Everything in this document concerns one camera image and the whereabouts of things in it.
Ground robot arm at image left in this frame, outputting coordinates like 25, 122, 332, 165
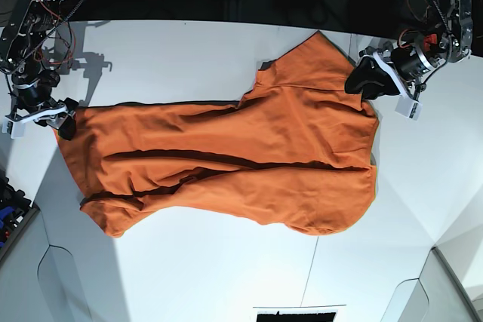
1, 0, 383, 140

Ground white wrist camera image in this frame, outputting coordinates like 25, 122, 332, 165
2, 117, 26, 139
395, 97, 422, 121

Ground orange t-shirt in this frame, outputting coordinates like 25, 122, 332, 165
57, 32, 379, 238

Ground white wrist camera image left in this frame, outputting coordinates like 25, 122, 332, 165
2, 117, 26, 139

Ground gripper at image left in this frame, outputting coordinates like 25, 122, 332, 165
5, 69, 78, 141

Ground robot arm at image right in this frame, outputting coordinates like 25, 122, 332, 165
345, 0, 473, 101

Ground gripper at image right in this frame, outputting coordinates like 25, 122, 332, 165
344, 37, 449, 100

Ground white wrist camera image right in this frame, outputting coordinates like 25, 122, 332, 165
395, 97, 422, 121

